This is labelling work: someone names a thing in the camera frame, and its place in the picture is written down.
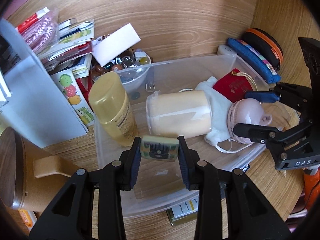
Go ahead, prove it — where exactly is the pink round box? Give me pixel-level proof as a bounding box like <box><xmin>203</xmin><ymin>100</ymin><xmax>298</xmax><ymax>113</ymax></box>
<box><xmin>227</xmin><ymin>98</ymin><xmax>273</xmax><ymax>144</ymax></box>

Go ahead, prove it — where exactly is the red drawstring pouch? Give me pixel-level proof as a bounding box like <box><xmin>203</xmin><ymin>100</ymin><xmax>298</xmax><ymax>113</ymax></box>
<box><xmin>213</xmin><ymin>68</ymin><xmax>258</xmax><ymax>103</ymax></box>

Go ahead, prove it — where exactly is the dark green pump bottle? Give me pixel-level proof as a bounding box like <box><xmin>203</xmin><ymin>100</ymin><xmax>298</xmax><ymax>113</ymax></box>
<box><xmin>166</xmin><ymin>197</ymin><xmax>199</xmax><ymax>226</ymax></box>

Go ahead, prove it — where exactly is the cream candle jar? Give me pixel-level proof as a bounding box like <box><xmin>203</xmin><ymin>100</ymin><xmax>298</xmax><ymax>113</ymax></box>
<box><xmin>146</xmin><ymin>90</ymin><xmax>212</xmax><ymax>139</ymax></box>

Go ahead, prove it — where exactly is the small green patterned eraser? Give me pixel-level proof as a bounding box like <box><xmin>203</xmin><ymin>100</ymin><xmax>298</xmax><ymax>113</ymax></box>
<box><xmin>139</xmin><ymin>135</ymin><xmax>179</xmax><ymax>162</ymax></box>

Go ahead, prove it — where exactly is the blue Max staples box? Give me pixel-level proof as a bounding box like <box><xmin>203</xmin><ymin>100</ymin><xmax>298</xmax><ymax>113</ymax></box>
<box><xmin>240</xmin><ymin>164</ymin><xmax>251</xmax><ymax>173</ymax></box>

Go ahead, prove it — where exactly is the orange white tube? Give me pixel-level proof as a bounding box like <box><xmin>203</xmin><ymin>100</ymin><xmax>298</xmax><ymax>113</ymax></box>
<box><xmin>18</xmin><ymin>209</ymin><xmax>37</xmax><ymax>231</ymax></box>

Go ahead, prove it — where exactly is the white cloth pouch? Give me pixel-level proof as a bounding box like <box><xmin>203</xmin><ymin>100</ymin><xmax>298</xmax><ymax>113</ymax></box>
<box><xmin>178</xmin><ymin>76</ymin><xmax>253</xmax><ymax>155</ymax></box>

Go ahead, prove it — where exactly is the brown mug with lid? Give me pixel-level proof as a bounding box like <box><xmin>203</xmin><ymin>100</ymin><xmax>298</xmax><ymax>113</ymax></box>
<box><xmin>1</xmin><ymin>127</ymin><xmax>79</xmax><ymax>212</ymax></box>

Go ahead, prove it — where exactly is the black orange zip case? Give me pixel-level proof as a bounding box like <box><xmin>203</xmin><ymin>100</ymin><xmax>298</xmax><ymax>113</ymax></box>
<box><xmin>241</xmin><ymin>28</ymin><xmax>284</xmax><ymax>72</ymax></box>

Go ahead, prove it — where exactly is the blue colourful pouch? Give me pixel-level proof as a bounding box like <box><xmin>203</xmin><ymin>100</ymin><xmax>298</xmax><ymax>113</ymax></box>
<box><xmin>227</xmin><ymin>38</ymin><xmax>281</xmax><ymax>84</ymax></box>

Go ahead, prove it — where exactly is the clear plastic storage bin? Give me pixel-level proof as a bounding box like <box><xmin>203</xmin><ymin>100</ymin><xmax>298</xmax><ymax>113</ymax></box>
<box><xmin>94</xmin><ymin>52</ymin><xmax>301</xmax><ymax>218</ymax></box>

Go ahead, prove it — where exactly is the small white round case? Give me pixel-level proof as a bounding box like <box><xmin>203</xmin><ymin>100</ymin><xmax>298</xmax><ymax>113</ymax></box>
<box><xmin>217</xmin><ymin>44</ymin><xmax>237</xmax><ymax>57</ymax></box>

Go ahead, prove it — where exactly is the white file holder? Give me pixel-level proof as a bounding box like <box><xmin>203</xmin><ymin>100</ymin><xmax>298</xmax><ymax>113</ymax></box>
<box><xmin>1</xmin><ymin>19</ymin><xmax>88</xmax><ymax>148</ymax></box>

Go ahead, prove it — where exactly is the gold lotion bottle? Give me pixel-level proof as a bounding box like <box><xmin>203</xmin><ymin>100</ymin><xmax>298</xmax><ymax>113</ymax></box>
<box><xmin>88</xmin><ymin>72</ymin><xmax>138</xmax><ymax>147</ymax></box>

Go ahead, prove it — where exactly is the sticker sheet with characters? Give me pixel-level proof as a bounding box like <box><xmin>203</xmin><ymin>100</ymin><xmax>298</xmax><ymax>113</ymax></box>
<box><xmin>51</xmin><ymin>69</ymin><xmax>94</xmax><ymax>127</ymax></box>

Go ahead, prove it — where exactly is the glass bowl of trinkets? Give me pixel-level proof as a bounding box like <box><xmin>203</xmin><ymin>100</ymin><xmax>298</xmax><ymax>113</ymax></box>
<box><xmin>90</xmin><ymin>48</ymin><xmax>153</xmax><ymax>93</ymax></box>

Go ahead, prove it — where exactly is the stack of booklets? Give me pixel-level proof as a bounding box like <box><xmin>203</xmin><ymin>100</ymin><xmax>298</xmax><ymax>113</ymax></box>
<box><xmin>38</xmin><ymin>19</ymin><xmax>95</xmax><ymax>72</ymax></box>

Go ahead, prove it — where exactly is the white rectangular box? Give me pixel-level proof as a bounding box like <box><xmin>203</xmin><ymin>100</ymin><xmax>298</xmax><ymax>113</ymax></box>
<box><xmin>92</xmin><ymin>23</ymin><xmax>140</xmax><ymax>67</ymax></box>

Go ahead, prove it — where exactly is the pink item in bag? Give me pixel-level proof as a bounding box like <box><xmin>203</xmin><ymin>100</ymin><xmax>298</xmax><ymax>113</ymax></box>
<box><xmin>22</xmin><ymin>8</ymin><xmax>59</xmax><ymax>54</ymax></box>

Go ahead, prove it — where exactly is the red white tube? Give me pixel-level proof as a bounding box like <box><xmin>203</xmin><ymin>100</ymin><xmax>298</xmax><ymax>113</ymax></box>
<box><xmin>15</xmin><ymin>7</ymin><xmax>50</xmax><ymax>34</ymax></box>

